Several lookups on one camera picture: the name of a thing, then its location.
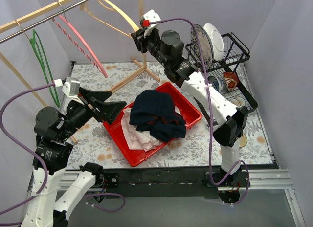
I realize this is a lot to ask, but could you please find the white tank top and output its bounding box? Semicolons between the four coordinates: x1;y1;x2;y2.
122;107;132;124
121;119;163;152

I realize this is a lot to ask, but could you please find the pink plastic hanger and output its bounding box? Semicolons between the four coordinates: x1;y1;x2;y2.
52;15;108;78

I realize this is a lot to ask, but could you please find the navy basketball jersey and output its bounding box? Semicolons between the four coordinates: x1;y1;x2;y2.
129;90;186;142

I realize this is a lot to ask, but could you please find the wooden jersey hanger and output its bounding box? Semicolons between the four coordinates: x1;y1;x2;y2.
79;0;140;38

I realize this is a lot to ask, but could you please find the green plastic hanger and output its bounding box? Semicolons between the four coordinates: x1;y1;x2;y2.
30;29;60;107

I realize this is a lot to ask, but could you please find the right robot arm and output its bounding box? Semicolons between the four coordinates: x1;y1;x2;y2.
131;28;248;187

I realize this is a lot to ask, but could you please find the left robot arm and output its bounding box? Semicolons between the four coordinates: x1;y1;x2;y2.
21;88;126;227

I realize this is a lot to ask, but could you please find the blue floral plate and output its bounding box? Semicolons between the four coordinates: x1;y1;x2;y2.
190;24;214;69

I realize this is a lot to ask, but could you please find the white plate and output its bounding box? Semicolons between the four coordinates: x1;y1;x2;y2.
203;23;224;61

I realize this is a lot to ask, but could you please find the red plastic tray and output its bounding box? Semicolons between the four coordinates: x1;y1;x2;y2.
103;82;202;167

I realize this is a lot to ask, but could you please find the blue patterned bowl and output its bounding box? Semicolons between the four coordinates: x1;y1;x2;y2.
208;76;223;94

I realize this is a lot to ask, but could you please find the floral table mat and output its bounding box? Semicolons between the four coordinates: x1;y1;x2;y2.
67;62;273;170

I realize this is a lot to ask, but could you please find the red patterned bowl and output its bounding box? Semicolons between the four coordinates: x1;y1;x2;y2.
223;72;239;91

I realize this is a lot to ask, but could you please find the wooden clothes rack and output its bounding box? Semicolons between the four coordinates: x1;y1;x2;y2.
0;0;162;144

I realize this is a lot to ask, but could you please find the cream ceramic cup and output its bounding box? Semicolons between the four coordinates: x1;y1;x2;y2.
239;134;247;148

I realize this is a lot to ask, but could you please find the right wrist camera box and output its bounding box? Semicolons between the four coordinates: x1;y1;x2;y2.
140;9;161;28

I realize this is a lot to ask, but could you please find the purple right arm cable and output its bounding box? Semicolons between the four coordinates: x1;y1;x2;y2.
148;18;250;205

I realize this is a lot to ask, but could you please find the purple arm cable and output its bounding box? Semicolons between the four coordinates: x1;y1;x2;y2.
148;18;250;205
0;81;126;227

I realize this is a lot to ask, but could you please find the black wire dish rack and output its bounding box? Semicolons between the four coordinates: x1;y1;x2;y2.
184;32;259;127

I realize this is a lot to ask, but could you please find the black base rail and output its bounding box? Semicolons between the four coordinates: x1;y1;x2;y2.
100;166;249;199

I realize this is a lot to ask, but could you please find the metal hanging rail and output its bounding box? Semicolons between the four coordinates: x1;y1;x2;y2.
0;0;103;44

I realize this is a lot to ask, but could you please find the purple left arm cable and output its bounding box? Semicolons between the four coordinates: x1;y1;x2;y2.
0;81;126;227

